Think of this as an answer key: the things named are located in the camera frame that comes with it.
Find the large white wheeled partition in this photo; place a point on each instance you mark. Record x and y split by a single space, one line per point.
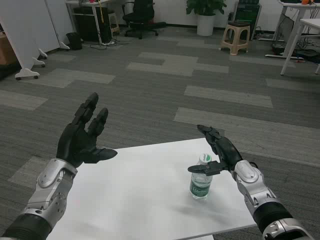
25 30

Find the clear water bottle green label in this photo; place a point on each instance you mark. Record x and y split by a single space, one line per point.
200 187

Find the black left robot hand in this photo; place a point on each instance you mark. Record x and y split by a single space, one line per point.
75 145

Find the white desk with cluttered top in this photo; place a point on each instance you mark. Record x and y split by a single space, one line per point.
97 22

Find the white desk with slanted legs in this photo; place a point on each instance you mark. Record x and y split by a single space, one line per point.
310 22

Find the beige plastic stool dark seat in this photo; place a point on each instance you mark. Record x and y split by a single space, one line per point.
236 25

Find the black cabinet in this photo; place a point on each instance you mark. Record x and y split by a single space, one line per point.
85 25

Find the white power strip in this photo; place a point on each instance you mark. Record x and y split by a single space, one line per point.
108 43

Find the brown cardboard box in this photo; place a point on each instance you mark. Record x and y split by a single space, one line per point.
6 50

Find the green plant in white pot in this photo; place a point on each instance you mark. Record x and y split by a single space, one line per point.
205 25

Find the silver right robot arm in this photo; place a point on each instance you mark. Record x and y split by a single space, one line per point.
250 175

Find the black office chair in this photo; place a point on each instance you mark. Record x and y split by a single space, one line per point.
142 12

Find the black flat floor device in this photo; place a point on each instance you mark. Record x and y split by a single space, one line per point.
308 53

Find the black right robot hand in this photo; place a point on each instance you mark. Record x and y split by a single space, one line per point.
228 150

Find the black computer tower green lights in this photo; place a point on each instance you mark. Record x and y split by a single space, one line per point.
247 12

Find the white desk with orange item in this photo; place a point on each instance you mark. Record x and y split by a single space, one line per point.
295 4

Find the orange object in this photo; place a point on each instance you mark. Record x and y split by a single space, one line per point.
305 1

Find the black trash bin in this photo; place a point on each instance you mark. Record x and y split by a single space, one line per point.
74 41

